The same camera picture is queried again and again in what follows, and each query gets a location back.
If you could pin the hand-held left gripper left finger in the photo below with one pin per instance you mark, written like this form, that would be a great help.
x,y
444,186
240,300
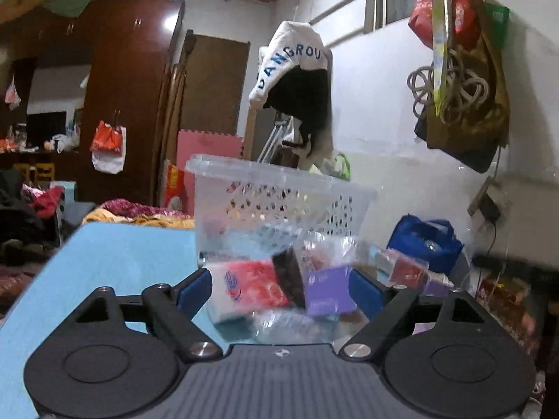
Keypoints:
x,y
194,290

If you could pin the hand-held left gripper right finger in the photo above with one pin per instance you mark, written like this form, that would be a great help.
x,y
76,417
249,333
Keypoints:
x,y
366,291

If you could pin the purple packet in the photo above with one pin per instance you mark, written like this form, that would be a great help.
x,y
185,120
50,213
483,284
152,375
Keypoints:
x,y
327,290

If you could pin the red white tissue packet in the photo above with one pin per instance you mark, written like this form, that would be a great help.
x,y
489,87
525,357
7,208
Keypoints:
x,y
249,286

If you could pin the black packet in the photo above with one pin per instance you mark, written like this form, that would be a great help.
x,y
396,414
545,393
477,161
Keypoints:
x,y
289,277

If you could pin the clear plastic perforated basket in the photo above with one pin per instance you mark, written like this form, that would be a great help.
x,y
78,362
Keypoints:
x,y
262,192

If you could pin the blue bag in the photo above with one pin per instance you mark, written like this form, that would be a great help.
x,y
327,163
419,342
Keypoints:
x,y
419,240

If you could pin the yellow magenta blanket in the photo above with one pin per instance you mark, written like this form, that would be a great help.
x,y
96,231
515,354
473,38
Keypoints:
x,y
131,214

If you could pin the red printed bag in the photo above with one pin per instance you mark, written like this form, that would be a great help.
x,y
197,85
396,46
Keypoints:
x,y
175,183

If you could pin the green plastic bag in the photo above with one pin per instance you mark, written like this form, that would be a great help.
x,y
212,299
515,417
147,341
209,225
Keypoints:
x,y
343,166

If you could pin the red patterned cloth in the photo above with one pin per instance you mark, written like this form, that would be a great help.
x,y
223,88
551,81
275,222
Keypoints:
x,y
511,314

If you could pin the pink foam mat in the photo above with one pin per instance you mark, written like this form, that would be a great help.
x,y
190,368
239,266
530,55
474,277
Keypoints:
x,y
209,144

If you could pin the black power adapter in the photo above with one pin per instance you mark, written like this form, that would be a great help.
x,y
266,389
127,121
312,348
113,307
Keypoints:
x,y
491,209

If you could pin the red white plastic bag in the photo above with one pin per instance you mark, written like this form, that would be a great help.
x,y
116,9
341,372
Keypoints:
x,y
108,144

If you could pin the black hanging bag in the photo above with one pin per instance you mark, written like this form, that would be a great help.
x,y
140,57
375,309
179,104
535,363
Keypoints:
x,y
476,157

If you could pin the red garment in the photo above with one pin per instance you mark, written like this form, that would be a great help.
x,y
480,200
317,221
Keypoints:
x,y
43,198

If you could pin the yellow stool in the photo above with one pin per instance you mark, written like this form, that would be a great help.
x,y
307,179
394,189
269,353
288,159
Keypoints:
x,y
43,172

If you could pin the brown wooden door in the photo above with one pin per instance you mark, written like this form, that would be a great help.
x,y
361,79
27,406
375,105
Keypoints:
x,y
214,87

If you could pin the black garment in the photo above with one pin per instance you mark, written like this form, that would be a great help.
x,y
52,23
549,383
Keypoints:
x,y
305,96

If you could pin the black television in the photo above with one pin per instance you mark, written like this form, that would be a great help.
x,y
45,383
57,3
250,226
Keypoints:
x,y
46,126

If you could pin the brown wooden wardrobe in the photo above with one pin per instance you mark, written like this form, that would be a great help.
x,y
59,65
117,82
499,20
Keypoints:
x,y
131,74

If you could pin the olive hanging bag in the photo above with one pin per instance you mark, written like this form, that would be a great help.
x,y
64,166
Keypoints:
x,y
493,96

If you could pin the white hoodie blue letters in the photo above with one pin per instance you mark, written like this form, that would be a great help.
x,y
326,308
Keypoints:
x,y
290,43

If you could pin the white pink plastic bag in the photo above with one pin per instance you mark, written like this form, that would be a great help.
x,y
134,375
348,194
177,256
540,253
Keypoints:
x,y
13,94

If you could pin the green hanging bag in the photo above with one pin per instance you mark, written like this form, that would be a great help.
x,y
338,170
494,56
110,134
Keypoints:
x,y
498,19

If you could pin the metal folding frame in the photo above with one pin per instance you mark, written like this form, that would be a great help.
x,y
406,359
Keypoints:
x,y
275,139

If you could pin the white clothes rail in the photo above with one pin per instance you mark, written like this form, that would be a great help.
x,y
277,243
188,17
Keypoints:
x,y
349,2

